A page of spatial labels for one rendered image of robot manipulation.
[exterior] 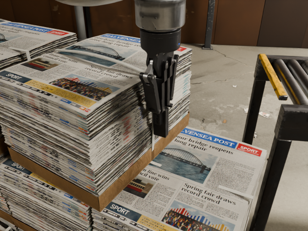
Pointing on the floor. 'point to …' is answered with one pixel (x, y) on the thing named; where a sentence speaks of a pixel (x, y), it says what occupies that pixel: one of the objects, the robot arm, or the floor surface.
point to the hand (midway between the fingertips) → (161, 121)
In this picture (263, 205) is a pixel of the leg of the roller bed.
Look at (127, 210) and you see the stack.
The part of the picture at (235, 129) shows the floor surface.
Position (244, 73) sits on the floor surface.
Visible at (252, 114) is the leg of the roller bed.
